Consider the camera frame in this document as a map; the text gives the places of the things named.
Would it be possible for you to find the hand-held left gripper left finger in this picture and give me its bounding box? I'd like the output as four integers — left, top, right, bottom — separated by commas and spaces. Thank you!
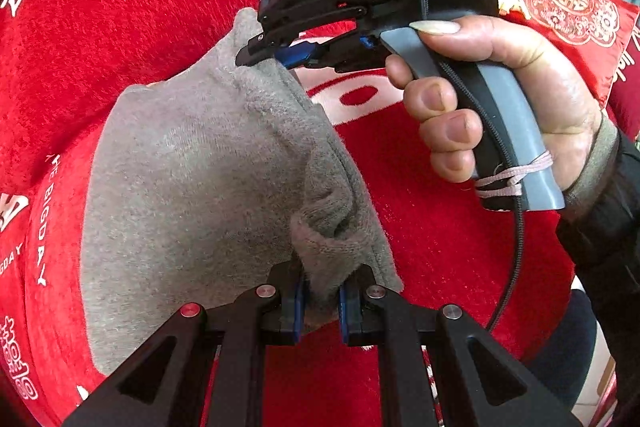
62, 262, 306, 427

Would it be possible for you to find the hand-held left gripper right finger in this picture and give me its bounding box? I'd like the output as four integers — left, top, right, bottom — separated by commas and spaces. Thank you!
337, 264, 583, 427

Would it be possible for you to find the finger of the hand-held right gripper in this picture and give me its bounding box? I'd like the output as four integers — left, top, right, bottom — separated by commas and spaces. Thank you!
234, 4, 371, 68
299, 34, 388, 75

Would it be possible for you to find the grey knit garment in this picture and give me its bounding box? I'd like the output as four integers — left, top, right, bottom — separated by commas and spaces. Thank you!
80, 7, 405, 375

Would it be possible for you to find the person's right forearm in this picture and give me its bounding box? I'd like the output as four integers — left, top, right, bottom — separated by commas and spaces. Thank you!
555, 107, 640, 288

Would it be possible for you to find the person's right hand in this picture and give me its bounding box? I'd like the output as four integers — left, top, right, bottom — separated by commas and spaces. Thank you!
385, 16, 603, 194

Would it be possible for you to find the red printed sofa cover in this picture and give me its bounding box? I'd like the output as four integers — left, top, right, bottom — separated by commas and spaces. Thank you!
0, 0, 640, 427

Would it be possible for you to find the red embroidered pillow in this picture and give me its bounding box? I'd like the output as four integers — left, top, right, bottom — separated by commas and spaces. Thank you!
517, 0, 640, 108

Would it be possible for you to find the person's dark trouser leg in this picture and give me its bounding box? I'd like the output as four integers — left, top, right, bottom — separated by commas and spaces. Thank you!
520, 287, 601, 408

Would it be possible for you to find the black braided cable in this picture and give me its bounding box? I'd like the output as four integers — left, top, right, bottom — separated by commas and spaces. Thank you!
367, 0, 526, 333

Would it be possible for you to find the pink string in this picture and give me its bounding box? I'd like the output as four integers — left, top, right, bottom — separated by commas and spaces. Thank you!
472, 151, 555, 198

